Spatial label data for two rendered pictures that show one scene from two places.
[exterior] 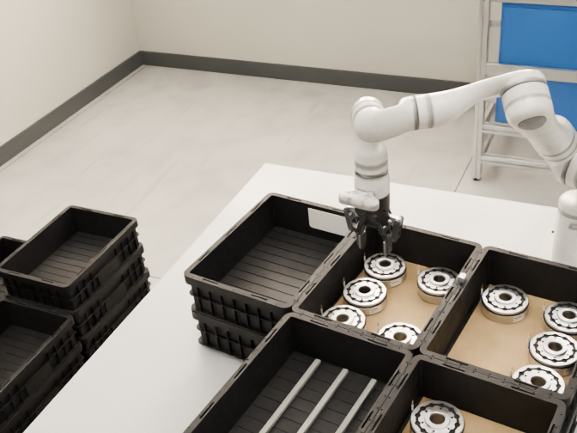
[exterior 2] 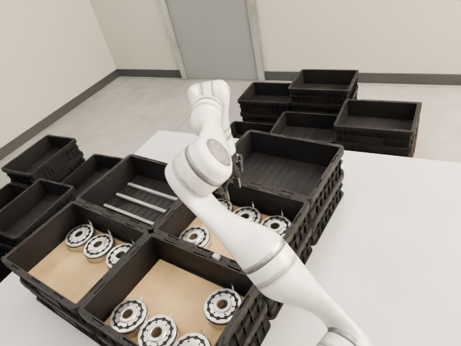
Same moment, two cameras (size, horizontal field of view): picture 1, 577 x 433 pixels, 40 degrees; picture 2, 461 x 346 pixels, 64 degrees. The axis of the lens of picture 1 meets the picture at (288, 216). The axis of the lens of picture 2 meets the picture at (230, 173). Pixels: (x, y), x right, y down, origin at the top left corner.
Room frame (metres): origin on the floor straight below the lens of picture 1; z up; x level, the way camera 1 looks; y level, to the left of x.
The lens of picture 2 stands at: (1.53, -1.03, 1.71)
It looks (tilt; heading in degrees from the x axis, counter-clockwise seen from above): 37 degrees down; 97
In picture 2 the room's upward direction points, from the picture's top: 14 degrees counter-clockwise
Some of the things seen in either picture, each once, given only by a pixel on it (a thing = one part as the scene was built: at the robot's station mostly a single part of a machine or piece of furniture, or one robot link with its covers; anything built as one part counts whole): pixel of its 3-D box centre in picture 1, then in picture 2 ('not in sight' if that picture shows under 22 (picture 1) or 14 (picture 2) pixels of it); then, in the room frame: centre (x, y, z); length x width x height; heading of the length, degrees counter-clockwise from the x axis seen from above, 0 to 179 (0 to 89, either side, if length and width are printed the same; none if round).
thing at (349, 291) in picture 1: (364, 291); (245, 217); (1.44, -0.16, 0.86); 0.10 x 0.10 x 0.01
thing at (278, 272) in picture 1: (280, 264); (277, 173); (1.57, 0.03, 0.87); 0.40 x 0.30 x 0.11; 145
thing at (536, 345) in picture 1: (555, 349); (157, 333); (1.18, -0.52, 0.86); 0.10 x 0.10 x 0.01
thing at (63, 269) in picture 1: (83, 295); (374, 147); (2.17, 0.74, 0.37); 0.40 x 0.30 x 0.45; 152
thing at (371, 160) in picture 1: (369, 135); (215, 110); (1.43, -0.18, 1.28); 0.09 x 0.07 x 0.15; 179
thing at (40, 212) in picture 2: not in sight; (49, 234); (0.26, 0.46, 0.37); 0.40 x 0.30 x 0.45; 62
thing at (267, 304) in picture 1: (278, 247); (275, 162); (1.57, 0.03, 0.92); 0.40 x 0.30 x 0.02; 145
